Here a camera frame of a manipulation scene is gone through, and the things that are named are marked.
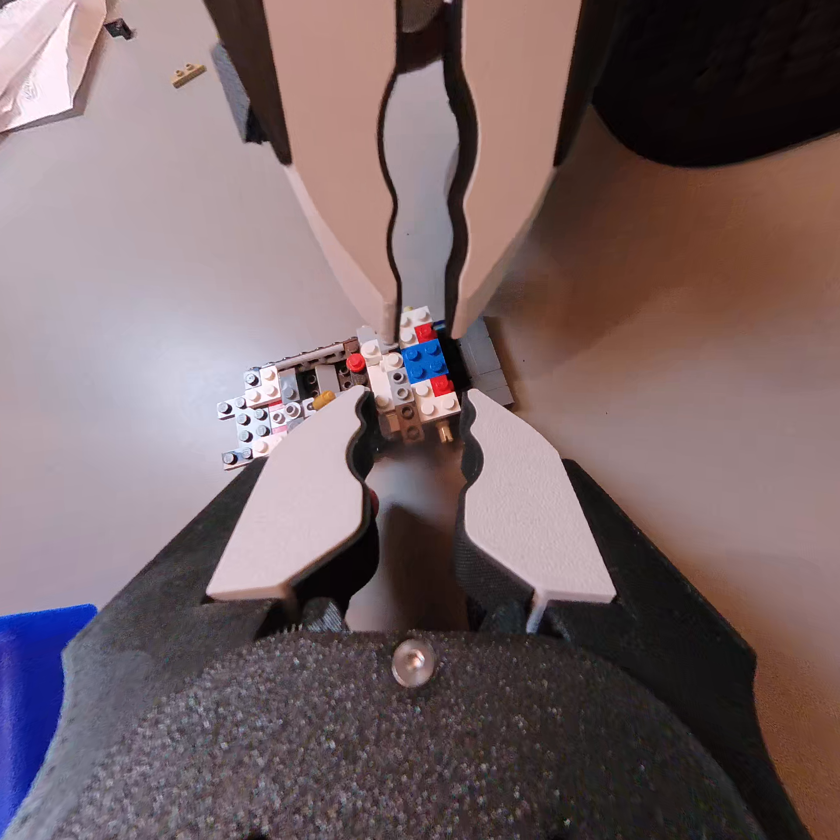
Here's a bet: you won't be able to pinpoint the white paper sheets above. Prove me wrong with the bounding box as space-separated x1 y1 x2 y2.
0 0 109 132

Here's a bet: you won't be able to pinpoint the blue plastic bin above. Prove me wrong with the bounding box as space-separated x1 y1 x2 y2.
0 604 99 821

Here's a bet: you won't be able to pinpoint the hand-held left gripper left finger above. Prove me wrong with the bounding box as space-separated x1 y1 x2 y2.
206 388 382 618

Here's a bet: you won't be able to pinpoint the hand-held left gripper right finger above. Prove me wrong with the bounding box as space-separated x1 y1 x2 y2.
457 386 618 624

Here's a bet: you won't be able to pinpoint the black rough rounded object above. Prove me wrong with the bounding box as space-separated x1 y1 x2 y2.
594 0 840 169

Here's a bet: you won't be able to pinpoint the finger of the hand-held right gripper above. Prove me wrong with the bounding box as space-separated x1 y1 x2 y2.
443 0 585 340
263 0 401 340

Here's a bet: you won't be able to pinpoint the lego car model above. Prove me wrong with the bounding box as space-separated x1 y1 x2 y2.
220 305 515 471

